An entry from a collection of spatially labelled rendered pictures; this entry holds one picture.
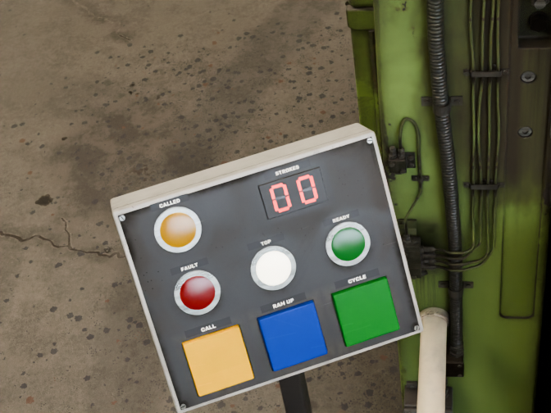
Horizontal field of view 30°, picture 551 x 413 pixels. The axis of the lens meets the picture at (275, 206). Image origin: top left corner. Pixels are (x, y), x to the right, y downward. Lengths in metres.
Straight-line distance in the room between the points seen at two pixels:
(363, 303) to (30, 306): 1.65
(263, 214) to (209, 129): 1.93
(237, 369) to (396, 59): 0.47
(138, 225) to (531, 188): 0.63
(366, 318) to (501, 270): 0.44
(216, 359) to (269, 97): 2.03
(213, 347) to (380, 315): 0.22
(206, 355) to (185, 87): 2.14
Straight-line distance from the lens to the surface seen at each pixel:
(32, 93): 3.55
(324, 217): 1.29
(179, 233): 1.26
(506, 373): 1.96
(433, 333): 1.77
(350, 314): 1.33
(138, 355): 2.65
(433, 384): 1.71
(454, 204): 1.58
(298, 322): 1.32
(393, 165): 1.53
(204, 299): 1.29
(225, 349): 1.31
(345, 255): 1.31
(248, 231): 1.28
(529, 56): 1.43
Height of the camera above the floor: 2.06
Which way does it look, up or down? 45 degrees down
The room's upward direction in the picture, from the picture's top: 11 degrees counter-clockwise
